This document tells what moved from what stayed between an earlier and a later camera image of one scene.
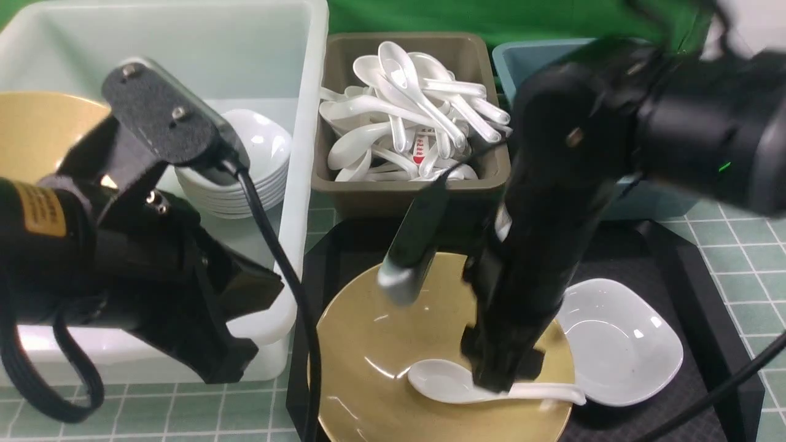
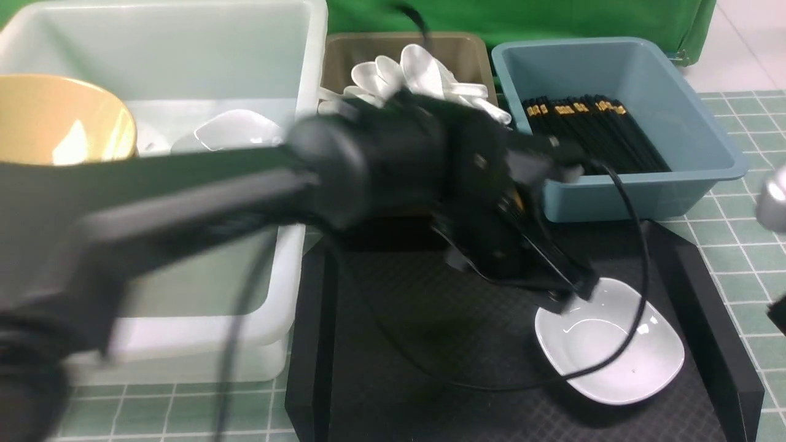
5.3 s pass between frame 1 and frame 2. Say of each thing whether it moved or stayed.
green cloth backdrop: stayed
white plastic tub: stayed
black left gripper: moved
